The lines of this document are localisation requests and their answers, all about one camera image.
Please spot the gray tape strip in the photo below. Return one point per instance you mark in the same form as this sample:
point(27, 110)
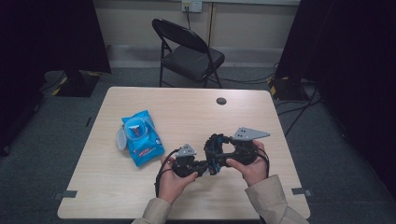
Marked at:
point(67, 194)
point(300, 191)

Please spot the beige wall conduit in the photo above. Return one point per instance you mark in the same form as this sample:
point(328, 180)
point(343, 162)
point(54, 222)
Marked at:
point(211, 25)

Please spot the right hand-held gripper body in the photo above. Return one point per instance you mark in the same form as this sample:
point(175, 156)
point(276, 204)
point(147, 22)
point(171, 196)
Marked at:
point(247, 149)

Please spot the white wall outlet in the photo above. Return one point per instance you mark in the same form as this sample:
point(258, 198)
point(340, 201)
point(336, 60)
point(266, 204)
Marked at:
point(192, 5)

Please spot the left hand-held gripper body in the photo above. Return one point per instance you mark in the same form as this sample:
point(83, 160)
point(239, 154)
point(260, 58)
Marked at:
point(185, 165)

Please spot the person's right hand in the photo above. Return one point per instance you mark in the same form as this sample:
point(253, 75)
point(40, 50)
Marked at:
point(255, 172)

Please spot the dark round table grommet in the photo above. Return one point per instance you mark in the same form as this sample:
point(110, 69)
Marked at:
point(221, 101)

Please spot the black folding chair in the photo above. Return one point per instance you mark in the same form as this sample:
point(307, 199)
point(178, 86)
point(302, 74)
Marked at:
point(193, 59)

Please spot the small black stick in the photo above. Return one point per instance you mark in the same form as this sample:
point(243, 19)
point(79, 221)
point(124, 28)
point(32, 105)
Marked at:
point(88, 121)

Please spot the person's left hand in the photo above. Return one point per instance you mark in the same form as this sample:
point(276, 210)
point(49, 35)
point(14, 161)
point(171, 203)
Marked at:
point(172, 186)

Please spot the black stand base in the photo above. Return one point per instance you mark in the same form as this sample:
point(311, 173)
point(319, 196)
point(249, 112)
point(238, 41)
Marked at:
point(286, 88)
point(77, 85)

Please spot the blue wet wipes packet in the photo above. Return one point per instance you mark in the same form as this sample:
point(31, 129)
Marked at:
point(143, 140)

